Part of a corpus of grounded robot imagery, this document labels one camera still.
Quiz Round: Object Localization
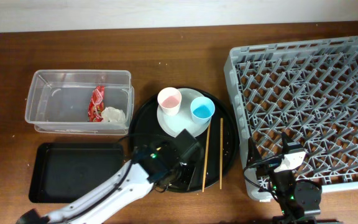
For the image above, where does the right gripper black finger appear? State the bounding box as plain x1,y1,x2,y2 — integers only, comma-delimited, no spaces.
247,137,262,162
281,132,303,153

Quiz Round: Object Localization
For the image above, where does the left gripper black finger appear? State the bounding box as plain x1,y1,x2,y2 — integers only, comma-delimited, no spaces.
173,129,200,149
185,166,203,190

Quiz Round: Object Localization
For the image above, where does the light blue plastic cup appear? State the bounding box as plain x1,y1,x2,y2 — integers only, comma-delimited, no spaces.
190,96,216,124

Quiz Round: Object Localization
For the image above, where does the pink plastic cup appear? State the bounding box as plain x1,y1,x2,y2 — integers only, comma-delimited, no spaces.
157,87,182,116

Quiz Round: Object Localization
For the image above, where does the white tissue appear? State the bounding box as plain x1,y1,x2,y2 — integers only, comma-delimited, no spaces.
101,107,126,123

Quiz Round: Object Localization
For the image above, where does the red snack wrapper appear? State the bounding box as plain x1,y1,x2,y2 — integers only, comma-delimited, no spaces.
88,86,104,122

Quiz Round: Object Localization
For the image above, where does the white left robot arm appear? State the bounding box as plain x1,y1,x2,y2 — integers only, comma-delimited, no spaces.
17,129,204,224

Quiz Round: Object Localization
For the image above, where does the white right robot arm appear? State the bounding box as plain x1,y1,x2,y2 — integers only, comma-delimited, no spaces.
243,133,322,223

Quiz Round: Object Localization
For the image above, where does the grey dishwasher rack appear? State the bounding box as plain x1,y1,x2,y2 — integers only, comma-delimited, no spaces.
224,36,358,192

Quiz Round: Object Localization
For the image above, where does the grey round plate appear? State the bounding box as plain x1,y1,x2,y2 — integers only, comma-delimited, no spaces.
157,88,211,137

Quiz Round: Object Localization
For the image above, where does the left wooden chopstick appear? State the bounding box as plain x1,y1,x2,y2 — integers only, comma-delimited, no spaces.
202,123,211,193

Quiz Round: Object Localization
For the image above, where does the wooden chopstick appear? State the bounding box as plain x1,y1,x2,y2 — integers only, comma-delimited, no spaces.
202,123,211,193
219,118,224,190

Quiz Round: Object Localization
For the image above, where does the black round tray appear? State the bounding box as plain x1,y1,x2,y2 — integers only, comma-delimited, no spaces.
129,89,240,193

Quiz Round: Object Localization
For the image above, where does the right wooden chopstick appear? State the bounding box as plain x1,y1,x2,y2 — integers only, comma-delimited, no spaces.
219,118,224,190

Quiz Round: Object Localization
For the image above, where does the black rectangular tray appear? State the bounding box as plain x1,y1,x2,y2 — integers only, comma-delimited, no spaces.
29,142,124,203

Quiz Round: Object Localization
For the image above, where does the clear plastic bin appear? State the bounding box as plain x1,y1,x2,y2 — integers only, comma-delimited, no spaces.
25,70,134,135

